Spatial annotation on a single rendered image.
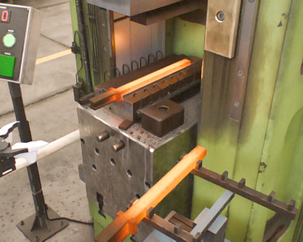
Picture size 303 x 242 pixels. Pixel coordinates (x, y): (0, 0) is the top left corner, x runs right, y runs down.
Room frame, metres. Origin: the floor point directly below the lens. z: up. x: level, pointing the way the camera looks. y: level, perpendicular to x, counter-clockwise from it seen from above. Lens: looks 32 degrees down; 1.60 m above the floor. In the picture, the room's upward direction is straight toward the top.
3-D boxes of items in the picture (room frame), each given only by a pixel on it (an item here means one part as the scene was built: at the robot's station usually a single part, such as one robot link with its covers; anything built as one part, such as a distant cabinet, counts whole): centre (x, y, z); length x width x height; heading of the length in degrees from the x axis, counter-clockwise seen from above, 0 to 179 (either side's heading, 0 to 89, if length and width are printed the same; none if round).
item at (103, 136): (1.05, 0.15, 0.87); 0.04 x 0.03 x 0.03; 135
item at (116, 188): (1.25, -0.08, 0.69); 0.56 x 0.38 x 0.45; 135
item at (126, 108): (1.28, -0.03, 0.96); 0.42 x 0.20 x 0.09; 135
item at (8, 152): (0.81, 0.35, 1.00); 0.09 x 0.05 x 0.02; 99
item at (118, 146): (1.00, 0.09, 0.87); 0.04 x 0.03 x 0.03; 135
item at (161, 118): (1.05, -0.05, 0.95); 0.12 x 0.08 x 0.06; 135
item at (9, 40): (1.36, 0.50, 1.09); 0.05 x 0.03 x 0.04; 45
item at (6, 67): (1.32, 0.52, 1.01); 0.07 x 0.05 x 0.07; 70
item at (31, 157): (0.82, 0.31, 0.98); 0.09 x 0.03 x 0.06; 99
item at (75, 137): (1.31, 0.42, 0.62); 0.44 x 0.05 x 0.05; 135
